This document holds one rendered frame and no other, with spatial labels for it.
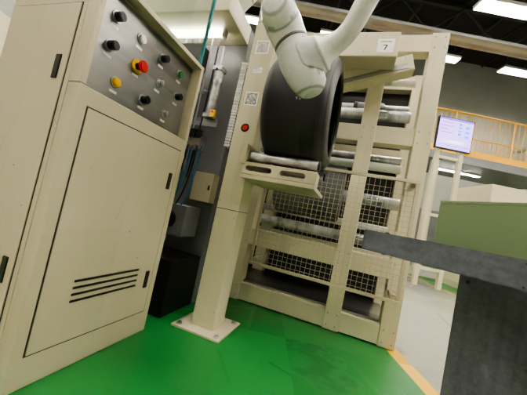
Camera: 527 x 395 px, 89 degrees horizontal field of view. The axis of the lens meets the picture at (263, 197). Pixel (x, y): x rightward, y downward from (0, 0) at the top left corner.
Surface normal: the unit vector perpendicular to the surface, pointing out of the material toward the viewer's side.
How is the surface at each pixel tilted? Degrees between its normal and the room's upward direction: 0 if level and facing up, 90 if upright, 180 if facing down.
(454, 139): 90
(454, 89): 90
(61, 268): 90
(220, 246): 90
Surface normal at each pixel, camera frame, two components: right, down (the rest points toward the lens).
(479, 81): 0.00, -0.06
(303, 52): -0.29, 0.00
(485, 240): -0.85, -0.21
